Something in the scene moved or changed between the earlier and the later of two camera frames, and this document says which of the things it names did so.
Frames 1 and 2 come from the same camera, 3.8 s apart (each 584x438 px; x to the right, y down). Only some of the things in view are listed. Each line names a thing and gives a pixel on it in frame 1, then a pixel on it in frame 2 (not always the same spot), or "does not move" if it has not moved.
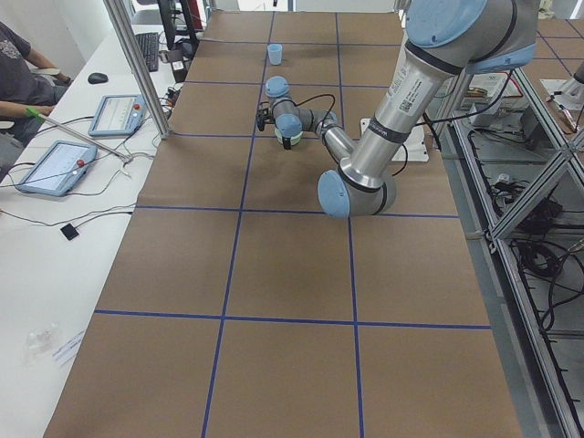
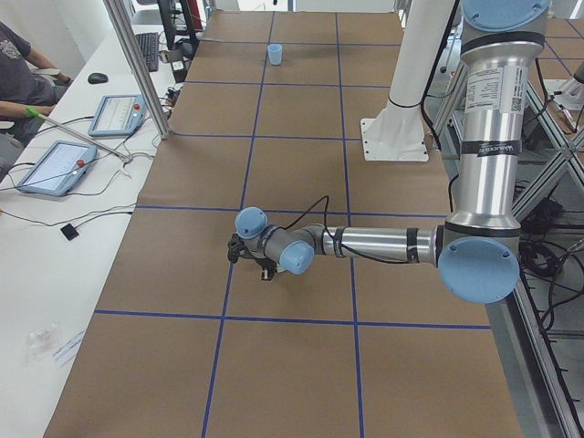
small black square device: [69, 232] does not move
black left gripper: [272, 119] -> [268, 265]
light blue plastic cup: [275, 53] does not move
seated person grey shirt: [29, 88] does not move
